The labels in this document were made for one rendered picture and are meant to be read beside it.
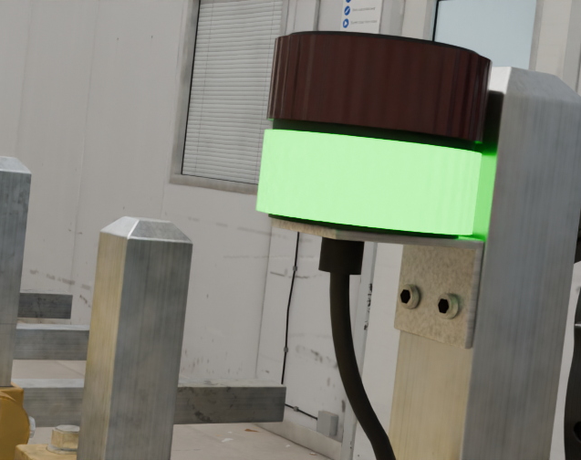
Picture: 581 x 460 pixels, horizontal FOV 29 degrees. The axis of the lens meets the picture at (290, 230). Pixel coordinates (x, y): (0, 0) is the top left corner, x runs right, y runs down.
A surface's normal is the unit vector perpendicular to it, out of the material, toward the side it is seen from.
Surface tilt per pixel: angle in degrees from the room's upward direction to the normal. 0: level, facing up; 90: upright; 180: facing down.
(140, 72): 90
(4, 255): 90
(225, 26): 90
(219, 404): 90
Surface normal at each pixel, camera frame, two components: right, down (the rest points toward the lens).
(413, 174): 0.32, 0.08
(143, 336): 0.51, 0.11
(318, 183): -0.50, -0.01
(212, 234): -0.81, -0.06
